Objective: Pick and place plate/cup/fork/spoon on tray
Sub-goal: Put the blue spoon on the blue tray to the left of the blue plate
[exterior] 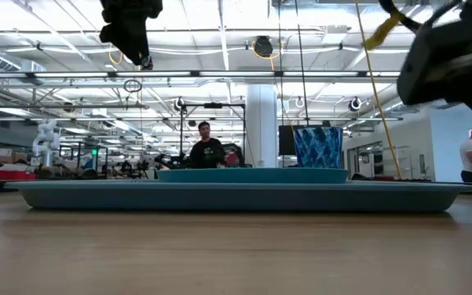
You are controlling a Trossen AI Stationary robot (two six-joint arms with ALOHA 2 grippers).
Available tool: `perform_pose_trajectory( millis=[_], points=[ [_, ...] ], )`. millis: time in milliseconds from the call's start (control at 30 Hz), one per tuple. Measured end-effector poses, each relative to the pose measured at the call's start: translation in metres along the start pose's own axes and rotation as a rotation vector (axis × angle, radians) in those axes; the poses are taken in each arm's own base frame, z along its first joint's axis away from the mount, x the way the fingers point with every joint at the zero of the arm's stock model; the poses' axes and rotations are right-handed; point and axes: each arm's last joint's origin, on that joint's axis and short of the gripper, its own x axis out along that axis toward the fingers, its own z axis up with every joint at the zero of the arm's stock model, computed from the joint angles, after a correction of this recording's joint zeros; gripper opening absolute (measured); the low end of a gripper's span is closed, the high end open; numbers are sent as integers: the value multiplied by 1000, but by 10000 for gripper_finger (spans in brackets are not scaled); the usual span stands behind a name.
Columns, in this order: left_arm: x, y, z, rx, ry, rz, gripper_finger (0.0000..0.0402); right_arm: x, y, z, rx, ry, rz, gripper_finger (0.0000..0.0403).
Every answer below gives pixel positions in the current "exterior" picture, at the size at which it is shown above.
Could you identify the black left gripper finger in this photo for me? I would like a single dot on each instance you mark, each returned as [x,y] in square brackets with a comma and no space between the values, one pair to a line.
[147,59]
[131,51]

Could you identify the blue faceted cup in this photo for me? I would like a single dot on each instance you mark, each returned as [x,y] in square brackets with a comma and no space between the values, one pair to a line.
[319,147]

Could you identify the blue round plate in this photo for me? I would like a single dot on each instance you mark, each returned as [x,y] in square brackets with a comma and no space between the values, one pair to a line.
[252,176]

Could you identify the blue plastic tray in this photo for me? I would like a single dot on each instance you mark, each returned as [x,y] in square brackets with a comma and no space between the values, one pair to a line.
[240,197]

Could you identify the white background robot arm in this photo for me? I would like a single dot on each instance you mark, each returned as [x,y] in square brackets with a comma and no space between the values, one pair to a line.
[45,141]

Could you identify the white building column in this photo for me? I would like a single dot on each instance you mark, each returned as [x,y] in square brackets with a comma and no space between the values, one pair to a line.
[261,131]

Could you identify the black monitor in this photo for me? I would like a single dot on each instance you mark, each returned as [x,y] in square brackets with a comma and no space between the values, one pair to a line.
[287,140]

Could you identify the red bin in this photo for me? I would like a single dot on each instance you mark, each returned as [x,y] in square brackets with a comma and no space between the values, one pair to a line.
[12,175]

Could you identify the black background frame rig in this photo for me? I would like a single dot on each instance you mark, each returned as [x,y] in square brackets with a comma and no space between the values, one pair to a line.
[213,105]

